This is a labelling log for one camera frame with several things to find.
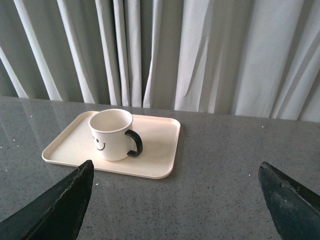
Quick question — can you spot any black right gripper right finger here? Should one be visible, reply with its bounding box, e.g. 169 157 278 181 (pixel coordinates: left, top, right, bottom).
258 161 320 240

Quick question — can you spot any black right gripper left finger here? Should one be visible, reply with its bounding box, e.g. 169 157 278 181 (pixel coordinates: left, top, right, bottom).
0 160 94 240

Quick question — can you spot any white smiley mug black handle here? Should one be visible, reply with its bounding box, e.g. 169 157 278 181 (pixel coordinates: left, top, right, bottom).
88 109 143 162

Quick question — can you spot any beige rectangular tray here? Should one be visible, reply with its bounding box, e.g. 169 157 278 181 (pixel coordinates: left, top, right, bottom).
42 111 181 179

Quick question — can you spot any white pleated curtain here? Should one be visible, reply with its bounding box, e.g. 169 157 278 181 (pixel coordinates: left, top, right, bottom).
0 0 320 122

